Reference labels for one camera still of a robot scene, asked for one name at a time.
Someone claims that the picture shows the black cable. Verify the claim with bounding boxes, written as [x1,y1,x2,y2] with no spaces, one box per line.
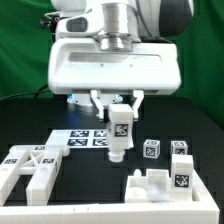
[0,83,51,102]

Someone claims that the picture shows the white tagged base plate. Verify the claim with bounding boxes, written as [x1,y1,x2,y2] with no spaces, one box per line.
[46,129,108,149]

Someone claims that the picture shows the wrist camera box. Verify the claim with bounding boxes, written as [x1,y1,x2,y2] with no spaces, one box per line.
[55,11,104,40]

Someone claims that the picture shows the white frame wall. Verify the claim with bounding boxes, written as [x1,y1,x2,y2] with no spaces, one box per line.
[0,170,220,224]

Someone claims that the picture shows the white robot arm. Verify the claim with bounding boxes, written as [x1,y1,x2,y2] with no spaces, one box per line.
[48,0,194,118]

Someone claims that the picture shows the black camera stand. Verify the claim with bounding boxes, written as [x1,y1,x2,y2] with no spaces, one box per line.
[40,16,59,37]

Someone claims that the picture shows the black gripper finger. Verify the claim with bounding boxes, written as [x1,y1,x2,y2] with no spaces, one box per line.
[132,90,144,121]
[90,90,106,121]

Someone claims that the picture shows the white chair back ladder part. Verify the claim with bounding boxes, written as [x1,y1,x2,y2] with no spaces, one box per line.
[0,145,70,206]

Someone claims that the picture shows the white chair seat plate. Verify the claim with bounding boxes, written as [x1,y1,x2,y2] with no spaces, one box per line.
[124,169,173,203]

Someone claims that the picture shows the white threaded peg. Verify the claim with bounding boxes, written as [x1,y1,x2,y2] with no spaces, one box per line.
[133,169,142,178]

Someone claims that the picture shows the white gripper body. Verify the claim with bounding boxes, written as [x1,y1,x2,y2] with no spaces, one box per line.
[48,38,181,95]

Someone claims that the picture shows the white tagged cube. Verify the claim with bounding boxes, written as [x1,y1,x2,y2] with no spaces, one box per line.
[143,139,160,159]
[171,141,188,155]

